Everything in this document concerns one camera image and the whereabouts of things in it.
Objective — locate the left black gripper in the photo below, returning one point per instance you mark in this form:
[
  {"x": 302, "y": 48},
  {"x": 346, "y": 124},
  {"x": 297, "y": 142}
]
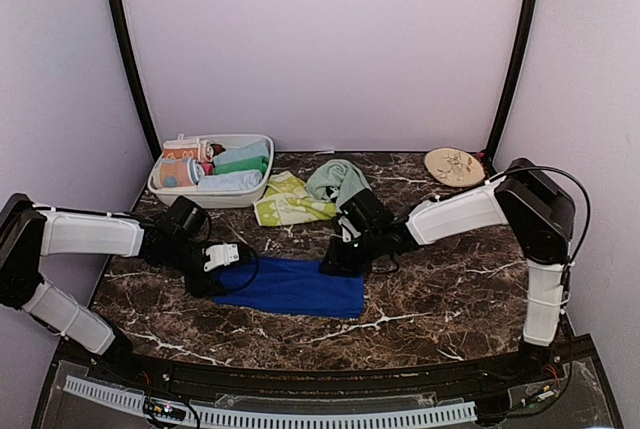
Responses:
[{"x": 200, "y": 287}]

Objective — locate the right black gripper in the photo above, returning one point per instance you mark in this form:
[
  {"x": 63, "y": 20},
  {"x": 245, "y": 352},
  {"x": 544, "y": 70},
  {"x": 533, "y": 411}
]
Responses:
[{"x": 339, "y": 266}]

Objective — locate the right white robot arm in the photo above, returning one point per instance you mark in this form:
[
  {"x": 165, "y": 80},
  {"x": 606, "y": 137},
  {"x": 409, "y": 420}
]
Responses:
[{"x": 523, "y": 200}]

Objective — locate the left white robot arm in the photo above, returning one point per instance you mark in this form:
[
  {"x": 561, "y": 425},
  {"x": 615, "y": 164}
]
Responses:
[{"x": 30, "y": 232}]

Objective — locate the sage green towel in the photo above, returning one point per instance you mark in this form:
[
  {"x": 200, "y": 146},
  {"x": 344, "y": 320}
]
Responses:
[{"x": 337, "y": 181}]

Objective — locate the yellow-green patterned towel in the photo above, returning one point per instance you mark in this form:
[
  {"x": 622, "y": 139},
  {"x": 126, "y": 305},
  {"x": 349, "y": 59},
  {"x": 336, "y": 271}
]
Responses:
[{"x": 286, "y": 202}]

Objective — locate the pale blue rolled towel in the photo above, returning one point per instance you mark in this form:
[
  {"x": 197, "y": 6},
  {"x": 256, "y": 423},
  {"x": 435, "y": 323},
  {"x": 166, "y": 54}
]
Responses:
[{"x": 231, "y": 182}]

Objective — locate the orange blue rolled towel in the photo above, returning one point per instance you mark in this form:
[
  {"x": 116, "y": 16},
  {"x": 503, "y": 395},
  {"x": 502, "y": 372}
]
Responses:
[{"x": 176, "y": 173}]

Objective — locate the white plastic basket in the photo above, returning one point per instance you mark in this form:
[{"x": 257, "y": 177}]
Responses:
[{"x": 210, "y": 200}]

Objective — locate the pink red rolled towel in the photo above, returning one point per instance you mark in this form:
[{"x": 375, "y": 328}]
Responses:
[{"x": 207, "y": 160}]

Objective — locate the green rolled towel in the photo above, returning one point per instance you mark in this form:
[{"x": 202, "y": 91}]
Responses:
[{"x": 259, "y": 163}]

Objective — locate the cream bird-pattern plate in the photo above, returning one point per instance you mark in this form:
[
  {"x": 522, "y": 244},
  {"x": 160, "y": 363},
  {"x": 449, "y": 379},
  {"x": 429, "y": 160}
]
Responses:
[{"x": 454, "y": 168}]

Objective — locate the orange patterned rolled towel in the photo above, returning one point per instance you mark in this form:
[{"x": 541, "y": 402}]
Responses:
[{"x": 185, "y": 147}]

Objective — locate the light blue rolled towel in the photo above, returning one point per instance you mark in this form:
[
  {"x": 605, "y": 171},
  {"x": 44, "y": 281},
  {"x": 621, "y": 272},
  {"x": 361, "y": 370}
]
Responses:
[{"x": 259, "y": 148}]

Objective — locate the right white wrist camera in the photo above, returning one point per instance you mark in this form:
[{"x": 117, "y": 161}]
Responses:
[{"x": 348, "y": 231}]

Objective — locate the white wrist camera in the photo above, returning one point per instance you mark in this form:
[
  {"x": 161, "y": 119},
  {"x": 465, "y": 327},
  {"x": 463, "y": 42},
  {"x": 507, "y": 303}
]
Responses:
[
  {"x": 220, "y": 255},
  {"x": 348, "y": 231}
]

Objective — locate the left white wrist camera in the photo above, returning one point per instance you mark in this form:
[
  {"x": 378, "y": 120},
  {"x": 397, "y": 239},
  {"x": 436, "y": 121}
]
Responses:
[{"x": 220, "y": 255}]

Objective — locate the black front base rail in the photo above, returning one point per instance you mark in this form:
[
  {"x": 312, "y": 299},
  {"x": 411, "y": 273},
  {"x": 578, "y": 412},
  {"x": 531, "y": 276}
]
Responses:
[{"x": 173, "y": 370}]

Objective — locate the white slotted cable duct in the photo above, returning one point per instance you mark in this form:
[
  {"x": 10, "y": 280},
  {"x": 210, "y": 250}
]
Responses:
[{"x": 245, "y": 412}]

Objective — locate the left black frame post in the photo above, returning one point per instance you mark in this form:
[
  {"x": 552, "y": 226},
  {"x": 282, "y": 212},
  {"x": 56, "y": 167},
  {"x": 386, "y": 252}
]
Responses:
[{"x": 128, "y": 58}]

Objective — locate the black frame post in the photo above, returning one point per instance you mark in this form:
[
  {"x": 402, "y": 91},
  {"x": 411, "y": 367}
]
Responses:
[
  {"x": 128, "y": 58},
  {"x": 516, "y": 61}
]

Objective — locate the right black frame post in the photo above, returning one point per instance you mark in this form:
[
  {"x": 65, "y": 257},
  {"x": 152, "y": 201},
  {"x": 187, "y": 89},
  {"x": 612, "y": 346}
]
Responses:
[{"x": 516, "y": 61}]

